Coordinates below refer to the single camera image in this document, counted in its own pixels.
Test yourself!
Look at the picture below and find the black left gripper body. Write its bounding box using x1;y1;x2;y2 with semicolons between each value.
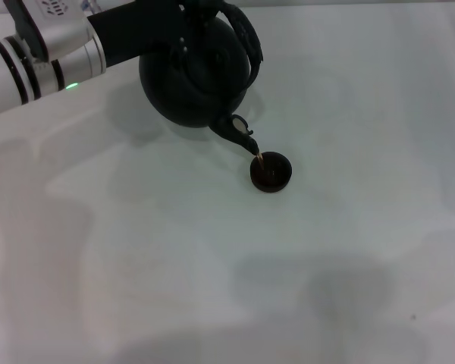
86;0;190;73

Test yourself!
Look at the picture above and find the black round teapot with handle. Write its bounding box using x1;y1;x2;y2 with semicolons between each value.
138;0;265;157

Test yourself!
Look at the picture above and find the small dark brown teacup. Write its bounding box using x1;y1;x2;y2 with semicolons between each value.
249;150;293;193

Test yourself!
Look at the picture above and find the white grey wrist camera box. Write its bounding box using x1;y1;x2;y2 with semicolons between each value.
6;0;96;64

